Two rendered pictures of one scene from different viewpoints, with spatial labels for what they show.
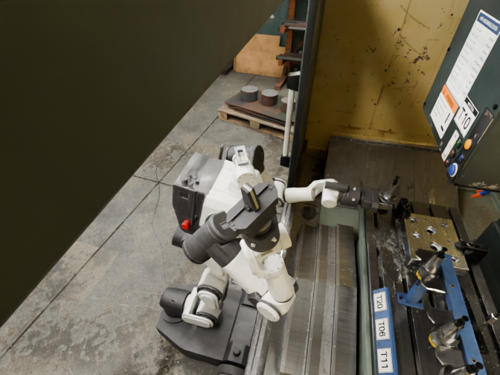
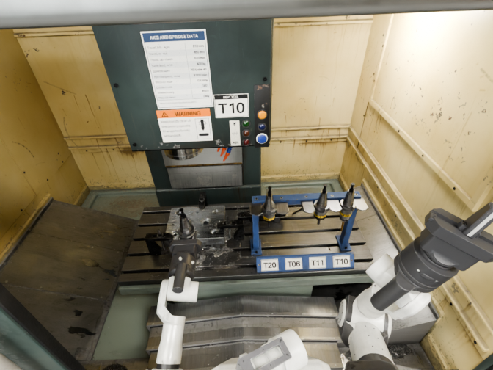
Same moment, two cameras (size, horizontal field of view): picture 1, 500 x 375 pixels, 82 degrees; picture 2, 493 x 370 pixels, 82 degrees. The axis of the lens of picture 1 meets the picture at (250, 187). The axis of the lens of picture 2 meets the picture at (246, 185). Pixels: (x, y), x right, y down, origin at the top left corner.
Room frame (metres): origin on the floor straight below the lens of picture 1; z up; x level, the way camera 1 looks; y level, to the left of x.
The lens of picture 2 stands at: (0.84, 0.21, 2.04)
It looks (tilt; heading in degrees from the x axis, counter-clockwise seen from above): 38 degrees down; 255
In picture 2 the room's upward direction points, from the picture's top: 2 degrees counter-clockwise
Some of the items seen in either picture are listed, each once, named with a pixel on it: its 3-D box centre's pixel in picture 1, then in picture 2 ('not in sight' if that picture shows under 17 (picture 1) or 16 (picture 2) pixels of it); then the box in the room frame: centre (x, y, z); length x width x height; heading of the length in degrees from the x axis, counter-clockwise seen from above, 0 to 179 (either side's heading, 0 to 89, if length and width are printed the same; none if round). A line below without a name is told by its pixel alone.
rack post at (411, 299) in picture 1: (423, 283); (255, 227); (0.57, -0.67, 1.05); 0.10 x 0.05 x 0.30; 76
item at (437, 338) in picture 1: (445, 335); (321, 206); (0.31, -0.55, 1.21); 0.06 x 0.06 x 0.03
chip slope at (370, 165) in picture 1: (390, 184); (83, 264); (1.47, -0.97, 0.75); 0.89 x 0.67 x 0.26; 76
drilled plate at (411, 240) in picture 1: (430, 241); (196, 225); (0.83, -0.86, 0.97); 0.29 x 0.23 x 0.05; 166
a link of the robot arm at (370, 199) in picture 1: (362, 198); (184, 256); (0.90, -0.50, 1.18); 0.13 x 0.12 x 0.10; 166
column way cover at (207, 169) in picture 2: not in sight; (202, 152); (0.71, -1.24, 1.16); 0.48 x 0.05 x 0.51; 166
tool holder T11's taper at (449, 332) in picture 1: (452, 329); (323, 198); (0.31, -0.55, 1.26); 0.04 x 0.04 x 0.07
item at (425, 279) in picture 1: (432, 283); (282, 208); (0.47, -0.59, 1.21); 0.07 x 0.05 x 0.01; 76
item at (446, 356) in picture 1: (449, 356); (334, 205); (0.26, -0.54, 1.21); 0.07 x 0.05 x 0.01; 76
